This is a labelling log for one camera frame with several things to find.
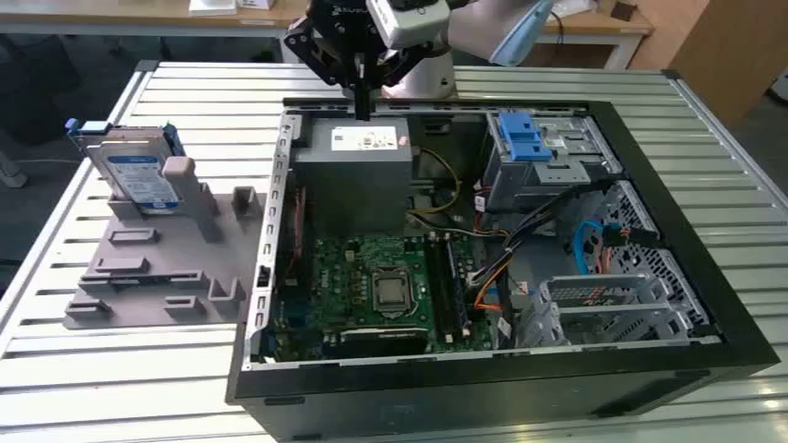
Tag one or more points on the hard disk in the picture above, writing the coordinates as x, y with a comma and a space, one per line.
139, 180

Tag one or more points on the small black box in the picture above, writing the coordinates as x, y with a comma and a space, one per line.
624, 11

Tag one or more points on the white furniture foot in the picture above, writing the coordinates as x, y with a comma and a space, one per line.
12, 175

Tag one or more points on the metal disk bay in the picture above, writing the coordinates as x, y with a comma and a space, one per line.
542, 323

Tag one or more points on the grey parts rack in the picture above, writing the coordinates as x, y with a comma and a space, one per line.
166, 258

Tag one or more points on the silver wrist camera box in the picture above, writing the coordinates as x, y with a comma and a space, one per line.
412, 25

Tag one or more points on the large white box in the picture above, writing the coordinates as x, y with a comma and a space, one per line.
212, 7

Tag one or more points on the silver CPU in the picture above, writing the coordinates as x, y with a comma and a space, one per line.
392, 293

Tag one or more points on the grey power supply unit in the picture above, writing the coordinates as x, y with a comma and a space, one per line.
351, 194

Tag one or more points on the black PC case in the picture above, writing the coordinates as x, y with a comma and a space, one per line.
431, 401

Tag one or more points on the small white box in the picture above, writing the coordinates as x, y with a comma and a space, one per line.
255, 3

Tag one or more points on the blue drive latch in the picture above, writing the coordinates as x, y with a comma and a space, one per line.
520, 138

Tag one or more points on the wooden cabinet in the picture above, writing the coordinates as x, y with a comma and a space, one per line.
727, 55

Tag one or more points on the black office chair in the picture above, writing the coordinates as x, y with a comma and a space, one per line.
36, 92

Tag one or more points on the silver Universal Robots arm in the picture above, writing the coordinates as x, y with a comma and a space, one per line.
424, 76

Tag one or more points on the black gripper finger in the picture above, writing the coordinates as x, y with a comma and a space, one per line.
370, 101
326, 69

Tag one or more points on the black RAM slot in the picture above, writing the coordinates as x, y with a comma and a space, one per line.
439, 286

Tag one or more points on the RAM stick with chips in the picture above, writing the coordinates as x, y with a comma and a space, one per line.
456, 286

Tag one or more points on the green motherboard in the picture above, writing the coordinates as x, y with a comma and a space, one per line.
344, 286

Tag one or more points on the metal optical drive cage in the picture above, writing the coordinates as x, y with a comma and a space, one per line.
554, 175

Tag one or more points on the black graphics card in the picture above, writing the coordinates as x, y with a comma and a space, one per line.
382, 341

